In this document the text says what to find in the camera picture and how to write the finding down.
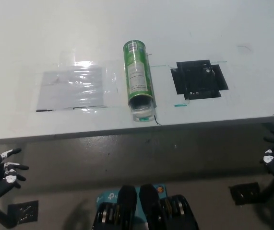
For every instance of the clear plastic chips tray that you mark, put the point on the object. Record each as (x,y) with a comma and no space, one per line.
(142,112)

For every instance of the green chips can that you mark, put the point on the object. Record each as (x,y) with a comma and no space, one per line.
(138,72)

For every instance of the teal router box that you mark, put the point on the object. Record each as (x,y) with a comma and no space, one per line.
(108,197)

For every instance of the black tape patch on table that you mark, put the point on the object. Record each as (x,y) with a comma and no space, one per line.
(196,79)

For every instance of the clear plastic film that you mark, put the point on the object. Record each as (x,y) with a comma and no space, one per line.
(109,76)

